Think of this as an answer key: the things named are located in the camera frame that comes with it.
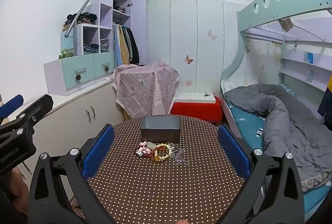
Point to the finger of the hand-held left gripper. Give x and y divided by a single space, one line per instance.
39 107
11 105

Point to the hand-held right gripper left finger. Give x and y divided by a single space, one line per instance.
99 151

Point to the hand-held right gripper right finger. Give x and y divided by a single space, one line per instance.
233 151

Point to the pale jade pendant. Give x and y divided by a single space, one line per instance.
151 145

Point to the amber bangle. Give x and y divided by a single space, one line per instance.
157 159

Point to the metal tin box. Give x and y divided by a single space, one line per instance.
160 133

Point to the person's left forearm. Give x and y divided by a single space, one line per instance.
19 187

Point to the beige low cabinet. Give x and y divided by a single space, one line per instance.
67 115

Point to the teal bed sheet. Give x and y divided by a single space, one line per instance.
246 122

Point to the wide teal drawer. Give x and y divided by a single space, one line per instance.
70 68

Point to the red storage bench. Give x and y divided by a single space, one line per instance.
197 112

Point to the green ornament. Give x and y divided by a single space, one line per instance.
64 54

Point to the grey duvet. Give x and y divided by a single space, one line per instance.
285 122

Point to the white pillow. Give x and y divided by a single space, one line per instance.
241 85

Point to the white board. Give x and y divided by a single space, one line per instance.
192 97

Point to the pink printed cloth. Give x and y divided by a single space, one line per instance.
140 89

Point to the brown polka-dot tablecloth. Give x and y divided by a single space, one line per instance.
166 187

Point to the narrow teal drawer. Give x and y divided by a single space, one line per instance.
101 60

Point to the folded blue jeans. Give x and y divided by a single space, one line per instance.
90 48

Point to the faded pink butterfly sticker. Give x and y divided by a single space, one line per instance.
188 82

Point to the folded grey jeans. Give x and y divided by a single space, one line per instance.
105 45

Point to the light blue hanging garment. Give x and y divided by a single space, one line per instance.
118 47

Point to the dark clothes pile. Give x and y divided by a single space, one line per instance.
83 17

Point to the dark hanging garment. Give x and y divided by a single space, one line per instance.
325 107

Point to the black hanging jacket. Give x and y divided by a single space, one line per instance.
133 47

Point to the grey metal handrail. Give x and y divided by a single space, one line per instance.
89 0

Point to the lavender stair shelf cabinet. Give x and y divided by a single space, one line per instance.
103 8

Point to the white butterfly sticker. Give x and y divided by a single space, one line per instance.
212 34

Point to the dark folded clothes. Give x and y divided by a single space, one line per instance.
119 7

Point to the white wardrobe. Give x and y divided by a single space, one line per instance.
181 32

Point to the beige hanging cloth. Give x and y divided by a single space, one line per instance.
285 24

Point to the blue wall hook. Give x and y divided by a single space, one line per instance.
309 57

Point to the teal bunk bed frame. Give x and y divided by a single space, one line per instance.
272 6

